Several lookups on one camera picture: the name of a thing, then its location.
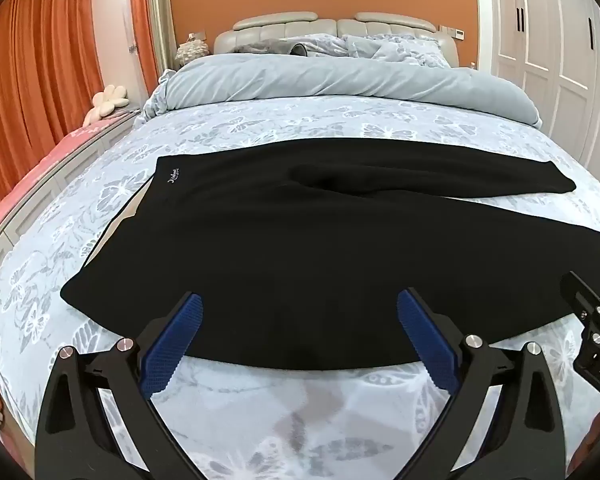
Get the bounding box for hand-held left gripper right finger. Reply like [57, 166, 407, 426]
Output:
[396, 287, 566, 480]

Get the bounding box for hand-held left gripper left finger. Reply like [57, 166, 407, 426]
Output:
[34, 292, 206, 480]

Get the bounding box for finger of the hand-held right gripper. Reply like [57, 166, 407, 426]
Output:
[559, 271, 600, 321]

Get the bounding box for black pants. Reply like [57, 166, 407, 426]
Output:
[60, 137, 600, 372]

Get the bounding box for butterfly-print bed sheet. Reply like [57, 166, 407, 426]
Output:
[0, 92, 600, 480]

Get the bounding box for white flower plush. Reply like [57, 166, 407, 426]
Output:
[84, 85, 129, 125]

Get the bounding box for white wardrobe doors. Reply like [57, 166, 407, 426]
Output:
[472, 0, 600, 171]

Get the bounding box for light blue duvet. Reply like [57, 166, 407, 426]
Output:
[141, 52, 542, 128]

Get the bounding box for white bedside ornament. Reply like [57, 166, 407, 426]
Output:
[175, 40, 211, 66]

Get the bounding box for light floral pillow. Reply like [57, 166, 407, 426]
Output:
[342, 34, 453, 68]

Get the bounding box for dark grey cloth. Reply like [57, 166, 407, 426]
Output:
[235, 39, 308, 58]

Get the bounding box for orange curtain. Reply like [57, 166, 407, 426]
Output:
[0, 0, 153, 221]

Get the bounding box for beige padded headboard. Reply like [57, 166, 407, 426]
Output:
[214, 11, 460, 68]

